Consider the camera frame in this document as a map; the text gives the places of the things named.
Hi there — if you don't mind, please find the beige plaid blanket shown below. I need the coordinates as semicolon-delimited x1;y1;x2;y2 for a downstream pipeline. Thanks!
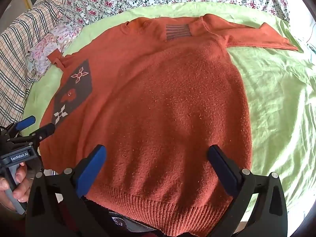
0;4;65;125

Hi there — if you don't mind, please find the person's dark red clothing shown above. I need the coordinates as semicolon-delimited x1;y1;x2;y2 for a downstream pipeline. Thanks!
42;169;178;237

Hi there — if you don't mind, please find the person's left hand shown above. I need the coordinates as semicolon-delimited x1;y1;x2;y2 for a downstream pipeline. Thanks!
0;164;34;210

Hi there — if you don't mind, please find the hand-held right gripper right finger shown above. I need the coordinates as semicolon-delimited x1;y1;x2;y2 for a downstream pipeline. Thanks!
207;144;288;237

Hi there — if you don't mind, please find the pastel floral pillow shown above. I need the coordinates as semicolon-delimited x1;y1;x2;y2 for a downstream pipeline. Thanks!
27;19;82;81

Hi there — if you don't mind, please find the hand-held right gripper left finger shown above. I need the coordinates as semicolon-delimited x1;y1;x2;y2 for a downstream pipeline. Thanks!
26;144;116;237

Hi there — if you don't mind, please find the orange knit sweater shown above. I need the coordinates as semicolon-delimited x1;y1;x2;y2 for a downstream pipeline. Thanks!
39;13;300;237

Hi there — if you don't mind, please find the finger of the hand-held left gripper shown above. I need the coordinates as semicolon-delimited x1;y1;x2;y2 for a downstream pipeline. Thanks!
29;122;56;142
7;115;37;132

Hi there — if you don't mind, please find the light green bedsheet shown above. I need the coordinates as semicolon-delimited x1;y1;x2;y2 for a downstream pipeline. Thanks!
23;2;316;230

